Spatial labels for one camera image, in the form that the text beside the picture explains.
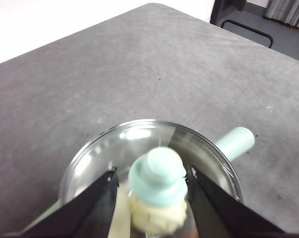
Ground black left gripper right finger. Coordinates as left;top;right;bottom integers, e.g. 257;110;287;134
186;166;296;238

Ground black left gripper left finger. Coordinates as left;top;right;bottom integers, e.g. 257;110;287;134
15;168;119;238

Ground pleated white bun green specks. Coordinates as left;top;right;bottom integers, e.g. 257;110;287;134
128;193;190;236

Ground glass lid with green knob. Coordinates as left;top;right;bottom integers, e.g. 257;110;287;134
59;120;244;238

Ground mint green breakfast machine base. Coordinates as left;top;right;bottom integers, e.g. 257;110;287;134
5;198;66;238

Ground mint green steel-lined saucepan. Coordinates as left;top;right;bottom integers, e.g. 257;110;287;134
60;126;255;238

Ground black metal stand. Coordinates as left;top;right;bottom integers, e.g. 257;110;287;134
210;0;274;49

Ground grey curtain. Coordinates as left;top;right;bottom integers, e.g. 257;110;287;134
263;0;299;29

